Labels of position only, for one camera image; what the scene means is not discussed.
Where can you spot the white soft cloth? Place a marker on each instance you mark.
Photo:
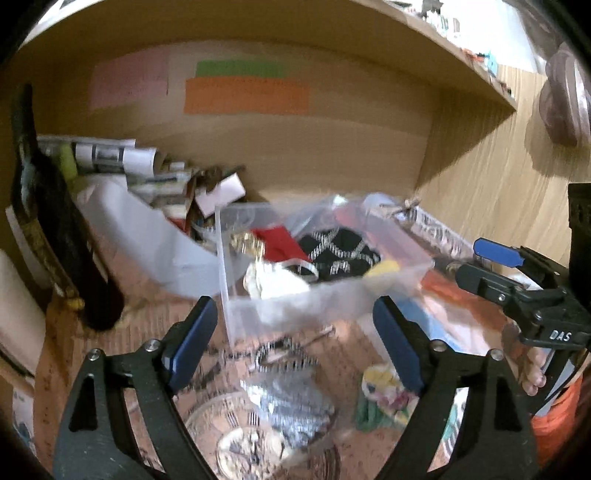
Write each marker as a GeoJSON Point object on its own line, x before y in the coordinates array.
{"type": "Point", "coordinates": [277, 281]}

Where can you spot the silver foil packet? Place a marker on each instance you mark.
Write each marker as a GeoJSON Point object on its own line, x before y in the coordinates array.
{"type": "Point", "coordinates": [429, 226]}

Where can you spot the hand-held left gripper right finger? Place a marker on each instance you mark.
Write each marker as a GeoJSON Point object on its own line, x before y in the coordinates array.
{"type": "Point", "coordinates": [397, 344]}

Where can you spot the rolled white papers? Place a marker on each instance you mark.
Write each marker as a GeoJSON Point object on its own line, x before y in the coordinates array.
{"type": "Point", "coordinates": [111, 157]}

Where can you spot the red cloth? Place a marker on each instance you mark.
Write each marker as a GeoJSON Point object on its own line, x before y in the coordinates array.
{"type": "Point", "coordinates": [279, 244]}

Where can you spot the wooden shelf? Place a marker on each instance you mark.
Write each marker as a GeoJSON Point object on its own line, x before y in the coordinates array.
{"type": "Point", "coordinates": [360, 50]}

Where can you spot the multicoloured soft cloth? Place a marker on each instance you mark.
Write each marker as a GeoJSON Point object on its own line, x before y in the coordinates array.
{"type": "Point", "coordinates": [383, 397]}

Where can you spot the white small box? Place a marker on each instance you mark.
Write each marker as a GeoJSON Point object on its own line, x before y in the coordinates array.
{"type": "Point", "coordinates": [220, 194]}

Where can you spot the black white patterned cloth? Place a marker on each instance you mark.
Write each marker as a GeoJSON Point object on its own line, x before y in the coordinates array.
{"type": "Point", "coordinates": [339, 256]}

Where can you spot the person's right hand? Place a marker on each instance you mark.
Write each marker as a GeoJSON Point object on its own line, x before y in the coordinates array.
{"type": "Point", "coordinates": [532, 369]}

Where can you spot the green paper strip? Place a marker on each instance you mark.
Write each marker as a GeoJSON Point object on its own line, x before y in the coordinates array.
{"type": "Point", "coordinates": [240, 69]}

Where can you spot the brown round object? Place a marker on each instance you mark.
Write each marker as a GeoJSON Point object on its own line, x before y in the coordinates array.
{"type": "Point", "coordinates": [565, 92]}

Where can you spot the silver sequin cloth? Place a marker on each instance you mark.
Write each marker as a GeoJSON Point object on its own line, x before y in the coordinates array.
{"type": "Point", "coordinates": [291, 401]}

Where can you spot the dark glass bottle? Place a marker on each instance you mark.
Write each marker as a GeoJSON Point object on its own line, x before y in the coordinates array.
{"type": "Point", "coordinates": [60, 230]}

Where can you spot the pink paper sheet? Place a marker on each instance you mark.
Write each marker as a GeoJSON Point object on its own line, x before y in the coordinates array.
{"type": "Point", "coordinates": [129, 78]}

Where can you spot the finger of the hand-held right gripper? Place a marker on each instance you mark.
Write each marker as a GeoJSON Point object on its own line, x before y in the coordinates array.
{"type": "Point", "coordinates": [480, 280]}
{"type": "Point", "coordinates": [494, 250]}

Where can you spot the white plastic bag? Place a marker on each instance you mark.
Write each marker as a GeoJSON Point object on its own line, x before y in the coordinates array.
{"type": "Point", "coordinates": [138, 240]}

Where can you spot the clear plastic container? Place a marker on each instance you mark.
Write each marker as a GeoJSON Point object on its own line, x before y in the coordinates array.
{"type": "Point", "coordinates": [323, 300]}

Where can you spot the gold shiny item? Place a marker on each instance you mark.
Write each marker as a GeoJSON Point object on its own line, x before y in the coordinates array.
{"type": "Point", "coordinates": [247, 243]}

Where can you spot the orange paper sheet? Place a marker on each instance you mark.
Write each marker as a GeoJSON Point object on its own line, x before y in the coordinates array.
{"type": "Point", "coordinates": [247, 96]}

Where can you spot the yellow soft item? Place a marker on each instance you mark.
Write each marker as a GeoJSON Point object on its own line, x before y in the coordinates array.
{"type": "Point", "coordinates": [383, 268]}

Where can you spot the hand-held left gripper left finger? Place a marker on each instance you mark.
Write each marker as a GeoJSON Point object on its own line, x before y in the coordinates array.
{"type": "Point", "coordinates": [194, 344]}

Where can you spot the orange flat packet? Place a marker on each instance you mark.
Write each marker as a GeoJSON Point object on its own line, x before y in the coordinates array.
{"type": "Point", "coordinates": [450, 288]}

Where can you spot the person's right forearm orange sleeve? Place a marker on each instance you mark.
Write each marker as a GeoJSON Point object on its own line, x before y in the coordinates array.
{"type": "Point", "coordinates": [561, 424]}

